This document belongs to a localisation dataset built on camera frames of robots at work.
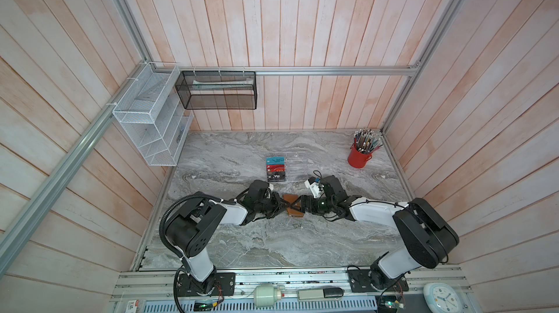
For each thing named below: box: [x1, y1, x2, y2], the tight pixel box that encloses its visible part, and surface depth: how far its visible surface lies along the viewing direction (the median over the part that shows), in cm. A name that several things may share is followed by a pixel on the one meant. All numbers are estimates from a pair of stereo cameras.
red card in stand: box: [266, 164, 286, 173], surface depth 100 cm
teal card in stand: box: [265, 156, 285, 166], surface depth 100 cm
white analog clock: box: [422, 282, 463, 313], surface depth 70 cm
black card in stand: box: [266, 171, 287, 182], surface depth 100 cm
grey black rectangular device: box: [296, 287, 345, 302], surface depth 69 cm
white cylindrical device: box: [254, 285, 282, 308], surface depth 66 cm
